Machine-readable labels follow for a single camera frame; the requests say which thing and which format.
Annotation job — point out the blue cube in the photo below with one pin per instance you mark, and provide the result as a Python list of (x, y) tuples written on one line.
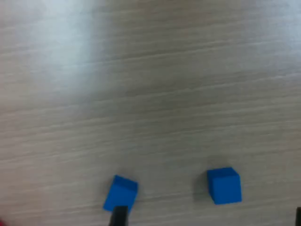
[(120, 194), (225, 188)]

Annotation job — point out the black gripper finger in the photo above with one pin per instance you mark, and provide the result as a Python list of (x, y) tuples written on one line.
[(120, 216), (298, 217)]

